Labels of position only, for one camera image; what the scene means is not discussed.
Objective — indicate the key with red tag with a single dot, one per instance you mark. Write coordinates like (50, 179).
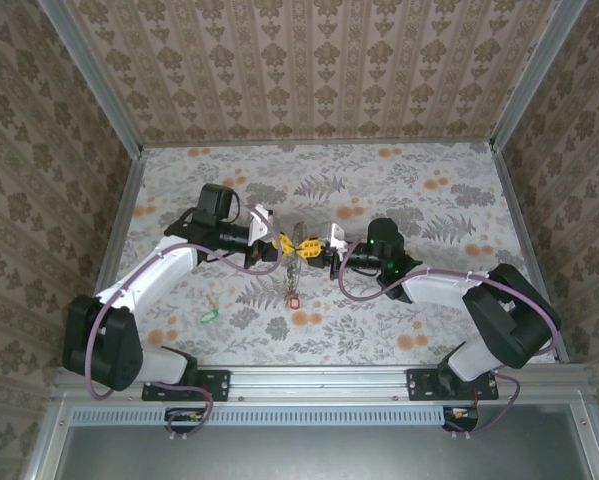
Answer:
(292, 302)

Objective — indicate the grey metal sheet panel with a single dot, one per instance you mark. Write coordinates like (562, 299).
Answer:
(329, 455)

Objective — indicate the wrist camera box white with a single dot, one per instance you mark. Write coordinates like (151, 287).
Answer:
(259, 225)
(335, 236)

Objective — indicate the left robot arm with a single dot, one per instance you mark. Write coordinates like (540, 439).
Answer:
(149, 270)

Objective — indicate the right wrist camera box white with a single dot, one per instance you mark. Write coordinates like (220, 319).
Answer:
(335, 236)

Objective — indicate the floral patterned table cover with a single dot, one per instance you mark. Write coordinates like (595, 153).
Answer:
(329, 340)

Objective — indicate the key with green tag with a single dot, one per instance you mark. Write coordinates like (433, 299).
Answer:
(209, 316)

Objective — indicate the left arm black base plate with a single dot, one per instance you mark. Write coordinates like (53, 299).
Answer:
(214, 385)

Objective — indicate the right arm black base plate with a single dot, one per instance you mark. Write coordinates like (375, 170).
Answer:
(424, 385)

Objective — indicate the long aluminium mounting rail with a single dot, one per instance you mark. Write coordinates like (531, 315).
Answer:
(319, 382)

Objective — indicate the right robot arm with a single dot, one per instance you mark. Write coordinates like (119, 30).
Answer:
(439, 290)

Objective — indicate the aluminium frame post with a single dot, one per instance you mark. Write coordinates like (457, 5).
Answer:
(94, 80)
(534, 80)

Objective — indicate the aluminium table side rail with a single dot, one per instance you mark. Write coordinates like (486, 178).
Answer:
(124, 210)
(521, 225)

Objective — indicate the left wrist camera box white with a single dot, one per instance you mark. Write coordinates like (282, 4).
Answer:
(259, 225)

